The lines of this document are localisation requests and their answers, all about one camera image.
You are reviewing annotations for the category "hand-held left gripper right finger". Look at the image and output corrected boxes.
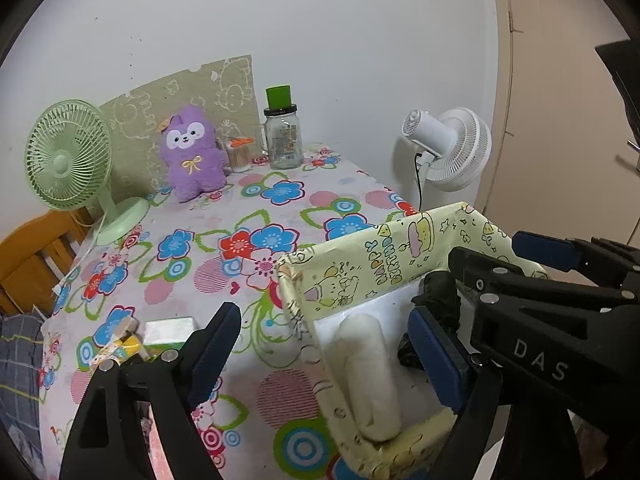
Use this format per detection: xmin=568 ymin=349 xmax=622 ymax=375
xmin=407 ymin=306 xmax=583 ymax=480

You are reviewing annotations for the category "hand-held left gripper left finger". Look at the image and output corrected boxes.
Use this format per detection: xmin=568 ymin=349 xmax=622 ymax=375
xmin=59 ymin=302 xmax=241 ymax=480

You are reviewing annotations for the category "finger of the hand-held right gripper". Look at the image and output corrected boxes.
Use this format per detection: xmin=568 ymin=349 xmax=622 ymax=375
xmin=512 ymin=231 xmax=640 ymax=283
xmin=447 ymin=246 xmax=626 ymax=306

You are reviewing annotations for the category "clear plastic tissue pack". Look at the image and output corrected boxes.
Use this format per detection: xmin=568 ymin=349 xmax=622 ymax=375
xmin=144 ymin=316 xmax=197 ymax=347

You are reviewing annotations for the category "black cloth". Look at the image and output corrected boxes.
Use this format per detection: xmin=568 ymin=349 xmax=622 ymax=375
xmin=397 ymin=270 xmax=461 ymax=368

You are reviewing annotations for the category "white towel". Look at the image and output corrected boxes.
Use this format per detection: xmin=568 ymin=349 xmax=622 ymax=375
xmin=327 ymin=312 xmax=403 ymax=443

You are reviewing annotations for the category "yellow cartoon snack packet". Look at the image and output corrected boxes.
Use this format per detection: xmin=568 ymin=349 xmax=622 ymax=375
xmin=92 ymin=335 xmax=146 ymax=368

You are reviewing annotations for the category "yellow cartoon print storage box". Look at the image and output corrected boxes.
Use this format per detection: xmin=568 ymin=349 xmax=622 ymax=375
xmin=275 ymin=201 xmax=551 ymax=480

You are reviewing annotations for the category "white tube with beige cap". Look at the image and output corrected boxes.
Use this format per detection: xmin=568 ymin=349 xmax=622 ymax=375
xmin=102 ymin=317 xmax=138 ymax=348

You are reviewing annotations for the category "white clip fan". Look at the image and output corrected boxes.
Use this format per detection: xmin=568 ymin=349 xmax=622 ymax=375
xmin=395 ymin=107 xmax=493 ymax=211

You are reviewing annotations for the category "beige door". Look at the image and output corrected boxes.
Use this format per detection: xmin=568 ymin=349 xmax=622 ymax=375
xmin=475 ymin=0 xmax=640 ymax=261

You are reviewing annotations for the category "floral tablecloth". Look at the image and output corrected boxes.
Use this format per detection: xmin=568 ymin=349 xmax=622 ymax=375
xmin=40 ymin=142 xmax=421 ymax=480

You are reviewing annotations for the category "purple plush toy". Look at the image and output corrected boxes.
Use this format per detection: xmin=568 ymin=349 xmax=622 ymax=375
xmin=159 ymin=105 xmax=232 ymax=204

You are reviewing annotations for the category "dark plaid cloth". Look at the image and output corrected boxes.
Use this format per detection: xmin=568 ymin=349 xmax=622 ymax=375
xmin=0 ymin=312 xmax=51 ymax=441

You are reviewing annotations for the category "toothpick holder with orange lid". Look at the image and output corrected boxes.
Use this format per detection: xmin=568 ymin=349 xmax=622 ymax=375
xmin=226 ymin=135 xmax=253 ymax=174

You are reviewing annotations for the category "wooden chair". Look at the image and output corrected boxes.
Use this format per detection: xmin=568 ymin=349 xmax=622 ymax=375
xmin=0 ymin=208 xmax=96 ymax=318

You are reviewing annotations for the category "glass jar with green lid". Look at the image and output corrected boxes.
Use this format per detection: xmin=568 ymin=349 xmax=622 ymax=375
xmin=255 ymin=86 xmax=303 ymax=171

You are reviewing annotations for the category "green desk fan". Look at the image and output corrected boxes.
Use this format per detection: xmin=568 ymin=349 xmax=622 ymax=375
xmin=26 ymin=99 xmax=151 ymax=247

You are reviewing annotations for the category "black fan cable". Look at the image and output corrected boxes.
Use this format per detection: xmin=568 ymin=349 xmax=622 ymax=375
xmin=413 ymin=152 xmax=424 ymax=213

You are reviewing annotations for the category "white fan cord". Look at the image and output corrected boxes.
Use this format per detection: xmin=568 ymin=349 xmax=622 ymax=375
xmin=52 ymin=212 xmax=108 ymax=301

